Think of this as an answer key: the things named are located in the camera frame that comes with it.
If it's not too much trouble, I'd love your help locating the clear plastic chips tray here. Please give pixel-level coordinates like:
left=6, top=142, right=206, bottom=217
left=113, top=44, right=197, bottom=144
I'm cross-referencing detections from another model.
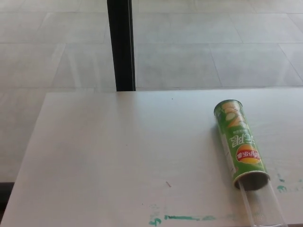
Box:
left=238, top=179, right=286, bottom=227

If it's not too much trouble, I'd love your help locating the black vertical post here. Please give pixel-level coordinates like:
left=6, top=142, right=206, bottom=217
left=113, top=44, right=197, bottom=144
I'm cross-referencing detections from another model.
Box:
left=107, top=0, right=137, bottom=92

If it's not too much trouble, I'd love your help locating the green chips can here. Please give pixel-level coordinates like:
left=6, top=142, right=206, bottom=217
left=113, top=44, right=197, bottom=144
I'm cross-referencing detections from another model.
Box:
left=214, top=99, right=270, bottom=191

